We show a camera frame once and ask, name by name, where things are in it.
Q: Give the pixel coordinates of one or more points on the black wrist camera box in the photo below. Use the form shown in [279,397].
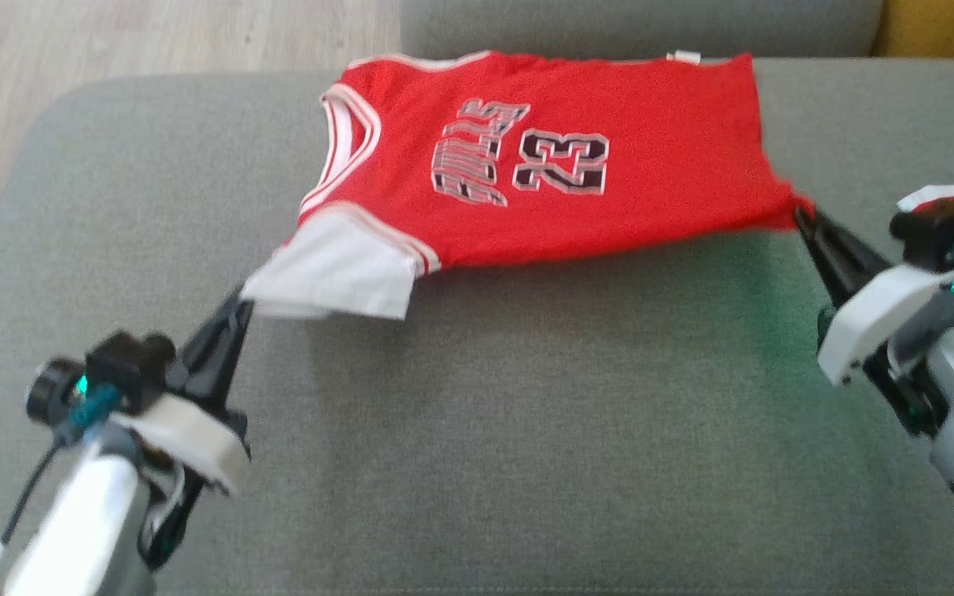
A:
[937,232]
[129,372]

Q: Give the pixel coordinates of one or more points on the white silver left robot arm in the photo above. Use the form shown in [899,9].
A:
[88,521]

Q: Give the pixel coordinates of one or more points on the small grey fabric sofa cushion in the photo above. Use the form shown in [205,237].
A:
[609,25]

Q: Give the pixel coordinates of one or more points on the large grey fabric sofa seat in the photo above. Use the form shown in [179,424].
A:
[485,430]

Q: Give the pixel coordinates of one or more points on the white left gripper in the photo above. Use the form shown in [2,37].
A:
[195,439]

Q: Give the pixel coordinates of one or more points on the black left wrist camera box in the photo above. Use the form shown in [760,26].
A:
[129,372]

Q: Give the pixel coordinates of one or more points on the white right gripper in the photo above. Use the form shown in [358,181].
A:
[874,323]

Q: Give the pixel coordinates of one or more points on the mustard yellow furniture piece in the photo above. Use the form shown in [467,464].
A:
[941,25]

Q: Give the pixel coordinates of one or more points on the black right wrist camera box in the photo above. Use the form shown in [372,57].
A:
[937,232]

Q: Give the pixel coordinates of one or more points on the red basketball jersey number 23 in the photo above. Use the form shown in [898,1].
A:
[651,165]

